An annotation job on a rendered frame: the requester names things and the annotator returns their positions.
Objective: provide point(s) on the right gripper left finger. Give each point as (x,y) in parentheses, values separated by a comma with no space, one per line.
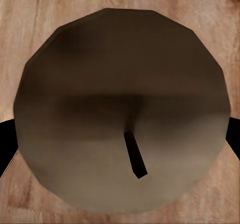
(8,143)

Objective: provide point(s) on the pillar candle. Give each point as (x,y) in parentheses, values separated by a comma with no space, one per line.
(121,111)

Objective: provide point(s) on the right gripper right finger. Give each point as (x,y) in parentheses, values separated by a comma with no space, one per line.
(233,135)

